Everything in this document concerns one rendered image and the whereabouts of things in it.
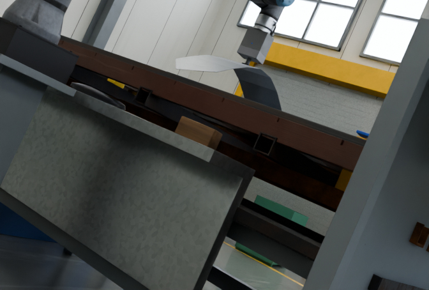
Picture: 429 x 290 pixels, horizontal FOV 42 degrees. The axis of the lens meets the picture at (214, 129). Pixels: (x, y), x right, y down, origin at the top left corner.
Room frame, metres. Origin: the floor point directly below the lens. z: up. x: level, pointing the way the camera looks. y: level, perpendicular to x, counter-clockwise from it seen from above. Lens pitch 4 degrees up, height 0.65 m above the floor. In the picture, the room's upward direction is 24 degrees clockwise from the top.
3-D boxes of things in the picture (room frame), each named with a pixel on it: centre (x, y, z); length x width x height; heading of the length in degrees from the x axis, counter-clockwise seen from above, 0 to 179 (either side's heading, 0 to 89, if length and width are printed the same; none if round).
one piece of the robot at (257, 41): (1.99, -0.02, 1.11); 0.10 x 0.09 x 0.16; 151
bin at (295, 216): (5.74, -0.95, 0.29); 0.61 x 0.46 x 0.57; 154
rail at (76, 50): (1.66, 0.22, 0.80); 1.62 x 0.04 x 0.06; 54
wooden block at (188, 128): (1.41, 0.03, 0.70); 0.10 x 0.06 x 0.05; 66
